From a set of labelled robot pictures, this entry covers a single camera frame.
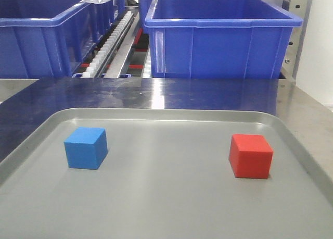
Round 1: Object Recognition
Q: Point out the grey metal tray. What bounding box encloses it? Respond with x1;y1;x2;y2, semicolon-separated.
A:
1;108;332;238

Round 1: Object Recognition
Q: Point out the steel shelf upright post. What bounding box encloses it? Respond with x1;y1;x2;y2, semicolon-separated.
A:
292;0;312;81

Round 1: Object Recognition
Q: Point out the blue plastic bin right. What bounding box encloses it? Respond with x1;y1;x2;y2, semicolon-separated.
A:
144;0;303;79

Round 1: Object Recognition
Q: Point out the blue plastic bin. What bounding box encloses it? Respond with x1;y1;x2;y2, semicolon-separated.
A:
1;0;124;79
144;0;303;79

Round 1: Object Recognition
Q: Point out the blue foam cube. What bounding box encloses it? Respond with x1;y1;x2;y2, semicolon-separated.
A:
64;127;108;170

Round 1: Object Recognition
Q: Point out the red foam cube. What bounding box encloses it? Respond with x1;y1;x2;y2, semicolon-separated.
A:
228;134;274;179

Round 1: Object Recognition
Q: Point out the blue plastic bin left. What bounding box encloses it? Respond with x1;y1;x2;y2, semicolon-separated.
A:
1;0;124;79

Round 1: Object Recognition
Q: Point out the white roller track rail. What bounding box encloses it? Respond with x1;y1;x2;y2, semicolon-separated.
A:
81;11;134;78

